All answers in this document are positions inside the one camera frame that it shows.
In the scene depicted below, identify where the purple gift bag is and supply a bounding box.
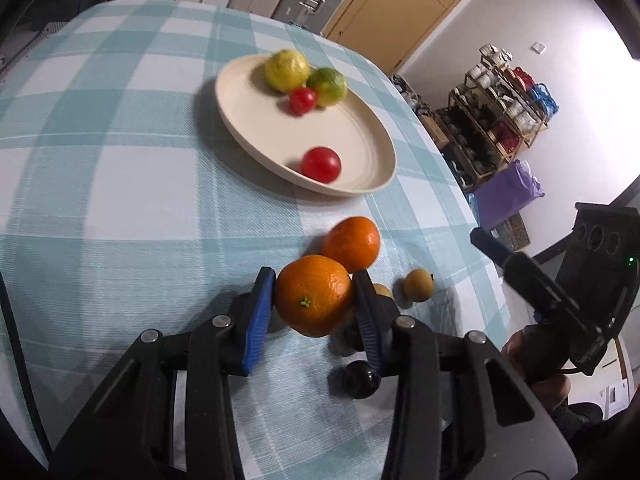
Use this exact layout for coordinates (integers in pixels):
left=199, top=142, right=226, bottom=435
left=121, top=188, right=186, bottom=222
left=472, top=160, right=546, bottom=233

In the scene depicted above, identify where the red tomato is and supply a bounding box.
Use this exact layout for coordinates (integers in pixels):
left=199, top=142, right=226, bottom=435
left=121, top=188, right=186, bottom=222
left=299, top=147, right=343, bottom=184
left=288, top=87, right=317, bottom=116

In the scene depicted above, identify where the scattered shoes pile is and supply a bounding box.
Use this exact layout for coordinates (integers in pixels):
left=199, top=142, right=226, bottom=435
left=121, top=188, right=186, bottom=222
left=390, top=74, right=431, bottom=116

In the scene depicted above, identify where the cream round plate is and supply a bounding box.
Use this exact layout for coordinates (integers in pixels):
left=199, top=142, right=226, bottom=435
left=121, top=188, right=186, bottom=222
left=215, top=54, right=398, bottom=198

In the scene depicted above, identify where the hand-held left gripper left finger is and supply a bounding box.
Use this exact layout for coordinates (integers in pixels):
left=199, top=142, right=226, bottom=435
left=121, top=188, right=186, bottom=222
left=47, top=266, right=277, bottom=480

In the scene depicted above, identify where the person's right hand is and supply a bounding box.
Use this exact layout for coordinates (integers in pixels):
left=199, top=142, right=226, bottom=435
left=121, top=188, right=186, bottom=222
left=501, top=331, right=572, bottom=413

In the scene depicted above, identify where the shoe rack with shoes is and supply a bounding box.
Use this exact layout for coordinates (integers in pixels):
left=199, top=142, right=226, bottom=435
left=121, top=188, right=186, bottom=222
left=440, top=45, right=558, bottom=186

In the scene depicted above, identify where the small cardboard box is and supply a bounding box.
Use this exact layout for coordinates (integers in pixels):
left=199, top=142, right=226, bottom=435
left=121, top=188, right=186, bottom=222
left=417, top=114, right=451, bottom=151

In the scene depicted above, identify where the green citrus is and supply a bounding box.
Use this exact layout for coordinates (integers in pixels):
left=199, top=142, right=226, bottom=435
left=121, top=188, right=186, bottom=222
left=306, top=67, right=348, bottom=108

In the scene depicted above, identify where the dark patterned box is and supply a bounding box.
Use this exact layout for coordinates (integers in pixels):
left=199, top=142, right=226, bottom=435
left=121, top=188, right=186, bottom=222
left=492, top=212, right=531, bottom=251

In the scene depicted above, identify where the orange mandarin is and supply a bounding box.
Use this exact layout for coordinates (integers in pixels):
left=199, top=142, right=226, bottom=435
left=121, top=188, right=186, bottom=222
left=321, top=216, right=382, bottom=274
left=274, top=254, right=357, bottom=338

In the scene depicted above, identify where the patterned floor rug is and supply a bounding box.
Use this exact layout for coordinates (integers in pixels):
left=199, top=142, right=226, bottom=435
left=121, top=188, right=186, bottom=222
left=0, top=20, right=66, bottom=76

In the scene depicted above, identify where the yellow lemon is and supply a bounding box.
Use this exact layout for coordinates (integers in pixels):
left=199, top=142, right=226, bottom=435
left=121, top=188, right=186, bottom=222
left=264, top=49, right=311, bottom=93

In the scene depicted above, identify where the wooden door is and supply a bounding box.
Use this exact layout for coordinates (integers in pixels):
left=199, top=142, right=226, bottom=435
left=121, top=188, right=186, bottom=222
left=322, top=0, right=501, bottom=75

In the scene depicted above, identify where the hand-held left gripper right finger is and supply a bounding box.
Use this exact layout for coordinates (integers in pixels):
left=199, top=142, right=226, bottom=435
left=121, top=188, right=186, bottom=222
left=351, top=270, right=578, bottom=480

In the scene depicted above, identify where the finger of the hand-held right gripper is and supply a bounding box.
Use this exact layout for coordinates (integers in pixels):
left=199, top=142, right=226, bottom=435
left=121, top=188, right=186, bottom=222
left=470, top=226, right=608, bottom=376

